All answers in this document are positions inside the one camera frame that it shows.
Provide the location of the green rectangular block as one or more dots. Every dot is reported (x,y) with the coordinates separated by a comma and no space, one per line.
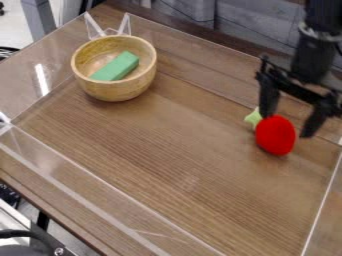
(118,68)

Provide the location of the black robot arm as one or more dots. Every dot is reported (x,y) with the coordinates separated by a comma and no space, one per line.
(303,76)

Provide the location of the grey post top left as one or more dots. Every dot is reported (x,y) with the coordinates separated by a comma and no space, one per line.
(39,17)

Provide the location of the clear acrylic tray enclosure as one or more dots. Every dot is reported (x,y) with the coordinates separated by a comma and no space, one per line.
(159,176)

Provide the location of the black metal bracket with screw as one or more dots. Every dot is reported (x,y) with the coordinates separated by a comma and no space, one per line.
(48,241)

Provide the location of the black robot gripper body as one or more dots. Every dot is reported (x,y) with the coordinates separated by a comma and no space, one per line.
(275,69)

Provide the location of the wooden bowl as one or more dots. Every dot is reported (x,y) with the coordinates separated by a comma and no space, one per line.
(94,54)

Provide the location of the red plush fruit green stem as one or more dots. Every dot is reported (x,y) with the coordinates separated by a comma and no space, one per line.
(274,133)

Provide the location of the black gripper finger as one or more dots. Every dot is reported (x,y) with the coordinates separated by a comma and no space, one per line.
(269,98)
(322,112)

